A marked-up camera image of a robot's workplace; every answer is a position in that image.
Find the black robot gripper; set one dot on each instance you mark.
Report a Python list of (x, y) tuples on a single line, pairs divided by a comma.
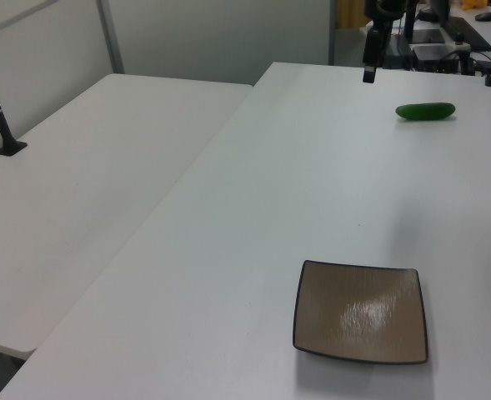
[(384, 9)]

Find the green cucumber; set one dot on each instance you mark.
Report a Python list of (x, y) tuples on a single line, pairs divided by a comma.
[(426, 111)]

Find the square brown ceramic plate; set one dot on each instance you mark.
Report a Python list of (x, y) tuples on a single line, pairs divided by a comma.
[(362, 312)]

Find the grey electronics box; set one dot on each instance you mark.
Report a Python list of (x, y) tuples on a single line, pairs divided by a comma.
[(432, 53)]

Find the yellow object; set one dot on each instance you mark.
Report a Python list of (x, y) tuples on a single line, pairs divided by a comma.
[(472, 3)]

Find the black computer mouse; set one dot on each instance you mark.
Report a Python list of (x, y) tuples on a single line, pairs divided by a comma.
[(485, 16)]

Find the white folding side table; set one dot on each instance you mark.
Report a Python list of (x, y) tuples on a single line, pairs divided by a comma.
[(82, 187)]

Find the grey metal partition post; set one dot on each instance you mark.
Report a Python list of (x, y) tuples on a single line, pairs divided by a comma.
[(111, 37)]

